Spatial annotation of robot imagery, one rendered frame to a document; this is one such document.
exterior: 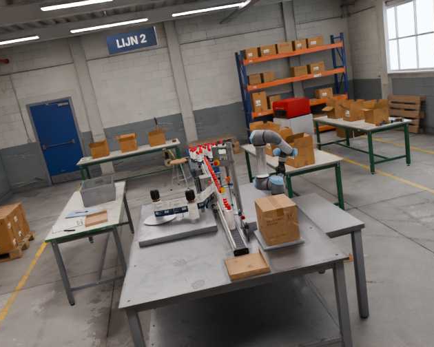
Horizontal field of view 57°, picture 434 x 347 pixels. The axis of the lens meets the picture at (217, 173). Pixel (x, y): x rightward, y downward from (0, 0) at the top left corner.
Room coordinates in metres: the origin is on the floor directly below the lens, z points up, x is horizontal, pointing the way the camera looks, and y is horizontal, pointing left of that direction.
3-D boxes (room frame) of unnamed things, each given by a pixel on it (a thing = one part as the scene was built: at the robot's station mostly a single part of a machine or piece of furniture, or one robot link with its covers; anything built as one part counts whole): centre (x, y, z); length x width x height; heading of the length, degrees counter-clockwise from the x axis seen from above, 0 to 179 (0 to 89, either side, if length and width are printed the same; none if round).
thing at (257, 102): (10.86, -2.45, 1.26); 2.78 x 0.61 x 2.51; 98
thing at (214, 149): (3.58, -0.08, 1.38); 0.17 x 0.10 x 0.19; 59
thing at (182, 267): (3.34, 0.08, 0.82); 2.10 x 1.50 x 0.02; 4
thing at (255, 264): (2.48, -0.08, 0.85); 0.30 x 0.26 x 0.04; 4
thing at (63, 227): (4.11, 1.69, 0.81); 0.38 x 0.36 x 0.02; 8
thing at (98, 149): (8.71, 2.42, 0.97); 0.47 x 0.41 x 0.37; 4
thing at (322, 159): (5.92, -1.06, 0.39); 2.20 x 0.80 x 0.78; 8
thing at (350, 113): (7.51, -2.70, 0.97); 0.42 x 0.39 x 0.37; 96
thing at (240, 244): (3.47, -0.01, 0.86); 1.65 x 0.08 x 0.04; 4
